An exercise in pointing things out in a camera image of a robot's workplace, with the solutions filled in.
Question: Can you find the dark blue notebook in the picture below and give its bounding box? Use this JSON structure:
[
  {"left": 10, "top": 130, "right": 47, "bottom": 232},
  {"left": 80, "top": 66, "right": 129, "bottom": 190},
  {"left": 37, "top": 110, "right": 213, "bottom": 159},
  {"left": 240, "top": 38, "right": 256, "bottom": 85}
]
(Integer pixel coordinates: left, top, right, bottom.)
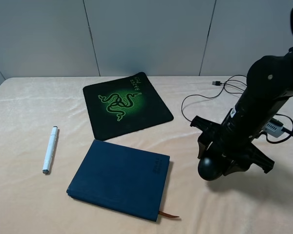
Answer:
[{"left": 66, "top": 140, "right": 170, "bottom": 221}]

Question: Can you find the white marker pen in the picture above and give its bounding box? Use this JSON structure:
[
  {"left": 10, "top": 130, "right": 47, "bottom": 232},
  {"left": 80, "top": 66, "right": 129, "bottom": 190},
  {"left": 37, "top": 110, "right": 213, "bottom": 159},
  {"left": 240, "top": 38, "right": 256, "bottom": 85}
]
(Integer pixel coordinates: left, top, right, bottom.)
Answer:
[{"left": 42, "top": 126, "right": 59, "bottom": 175}]

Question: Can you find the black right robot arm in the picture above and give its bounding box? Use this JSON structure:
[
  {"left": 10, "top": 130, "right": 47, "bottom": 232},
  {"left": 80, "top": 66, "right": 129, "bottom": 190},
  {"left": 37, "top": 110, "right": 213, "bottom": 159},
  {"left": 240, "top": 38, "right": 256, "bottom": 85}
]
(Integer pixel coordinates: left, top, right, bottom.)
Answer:
[{"left": 190, "top": 9, "right": 293, "bottom": 181}]

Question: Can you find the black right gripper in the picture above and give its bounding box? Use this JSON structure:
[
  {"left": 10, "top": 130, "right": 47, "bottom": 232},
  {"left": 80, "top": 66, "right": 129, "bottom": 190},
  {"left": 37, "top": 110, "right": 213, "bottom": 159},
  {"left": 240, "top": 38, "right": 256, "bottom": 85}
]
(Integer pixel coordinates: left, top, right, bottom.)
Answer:
[{"left": 190, "top": 116, "right": 274, "bottom": 176}]

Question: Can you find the black computer mouse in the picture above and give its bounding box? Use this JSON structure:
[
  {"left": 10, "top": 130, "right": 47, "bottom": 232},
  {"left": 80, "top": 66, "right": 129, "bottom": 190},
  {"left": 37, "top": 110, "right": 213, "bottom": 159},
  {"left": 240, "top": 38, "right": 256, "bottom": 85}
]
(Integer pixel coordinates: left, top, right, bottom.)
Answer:
[{"left": 198, "top": 156, "right": 228, "bottom": 181}]

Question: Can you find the brown ribbon bookmark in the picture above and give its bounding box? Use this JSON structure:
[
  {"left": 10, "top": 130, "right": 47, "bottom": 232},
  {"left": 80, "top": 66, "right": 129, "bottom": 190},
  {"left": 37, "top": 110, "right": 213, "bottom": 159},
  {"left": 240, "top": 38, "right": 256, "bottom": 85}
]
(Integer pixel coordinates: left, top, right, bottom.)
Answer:
[{"left": 158, "top": 211, "right": 179, "bottom": 218}]

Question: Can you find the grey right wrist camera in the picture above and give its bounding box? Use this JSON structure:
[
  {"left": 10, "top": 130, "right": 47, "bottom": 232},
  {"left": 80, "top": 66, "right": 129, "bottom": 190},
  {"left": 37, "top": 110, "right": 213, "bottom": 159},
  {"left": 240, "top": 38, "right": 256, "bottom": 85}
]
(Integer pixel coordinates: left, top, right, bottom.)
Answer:
[{"left": 262, "top": 118, "right": 284, "bottom": 138}]

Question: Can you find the black right camera cable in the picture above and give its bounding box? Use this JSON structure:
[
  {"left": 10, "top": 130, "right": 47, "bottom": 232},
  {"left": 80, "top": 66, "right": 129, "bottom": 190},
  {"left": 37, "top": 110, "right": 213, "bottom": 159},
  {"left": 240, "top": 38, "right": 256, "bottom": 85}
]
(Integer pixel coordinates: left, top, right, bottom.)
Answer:
[{"left": 261, "top": 113, "right": 293, "bottom": 143}]

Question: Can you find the black green Razer mousepad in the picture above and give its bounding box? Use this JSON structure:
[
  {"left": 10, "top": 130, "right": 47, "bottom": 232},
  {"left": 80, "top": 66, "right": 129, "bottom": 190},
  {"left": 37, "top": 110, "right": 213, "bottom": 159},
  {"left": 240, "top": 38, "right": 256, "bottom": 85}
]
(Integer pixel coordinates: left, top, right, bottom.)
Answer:
[{"left": 83, "top": 72, "right": 174, "bottom": 141}]

